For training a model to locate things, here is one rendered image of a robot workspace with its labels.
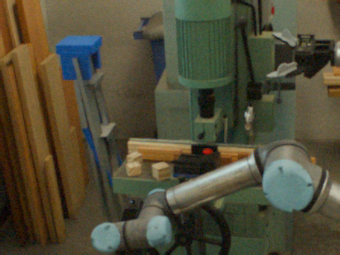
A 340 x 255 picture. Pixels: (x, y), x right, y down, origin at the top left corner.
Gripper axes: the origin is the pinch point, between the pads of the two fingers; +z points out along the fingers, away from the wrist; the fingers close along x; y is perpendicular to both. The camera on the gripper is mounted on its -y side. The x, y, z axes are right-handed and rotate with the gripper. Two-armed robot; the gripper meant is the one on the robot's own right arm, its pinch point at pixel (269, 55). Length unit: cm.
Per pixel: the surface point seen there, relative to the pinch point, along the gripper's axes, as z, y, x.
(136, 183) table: 43, -27, 34
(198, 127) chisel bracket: 24.0, -22.5, 14.4
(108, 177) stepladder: 81, -95, 7
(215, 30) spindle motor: 16.9, 3.1, -6.5
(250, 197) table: 4.6, -29.0, 35.4
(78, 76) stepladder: 89, -59, -24
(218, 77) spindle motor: 16.4, -8.4, 3.2
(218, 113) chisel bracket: 19.0, -27.0, 6.6
